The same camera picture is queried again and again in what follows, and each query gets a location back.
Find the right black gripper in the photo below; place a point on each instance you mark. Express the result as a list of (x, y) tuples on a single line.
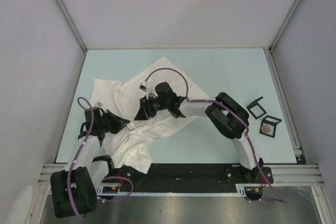
[(145, 112)]

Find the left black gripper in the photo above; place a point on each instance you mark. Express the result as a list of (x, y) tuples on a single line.
[(118, 123)]

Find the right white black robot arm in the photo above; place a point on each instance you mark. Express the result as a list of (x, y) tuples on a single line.
[(229, 118)]

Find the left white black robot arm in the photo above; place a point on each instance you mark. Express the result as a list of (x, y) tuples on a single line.
[(74, 188)]

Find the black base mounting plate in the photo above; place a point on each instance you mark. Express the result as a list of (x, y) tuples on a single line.
[(193, 178)]

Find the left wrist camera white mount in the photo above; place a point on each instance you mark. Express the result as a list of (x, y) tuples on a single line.
[(98, 104)]

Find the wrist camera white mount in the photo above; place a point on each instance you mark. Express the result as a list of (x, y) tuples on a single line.
[(98, 104), (143, 86)]

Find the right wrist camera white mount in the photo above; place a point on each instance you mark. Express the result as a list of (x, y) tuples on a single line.
[(143, 86)]

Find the upper black square frame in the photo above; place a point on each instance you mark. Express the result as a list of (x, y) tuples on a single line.
[(255, 109)]

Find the black square frame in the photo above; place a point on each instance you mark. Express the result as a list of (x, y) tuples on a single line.
[(255, 109), (272, 122)]

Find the lower black square frame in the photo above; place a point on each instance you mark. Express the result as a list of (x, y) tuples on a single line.
[(272, 122)]

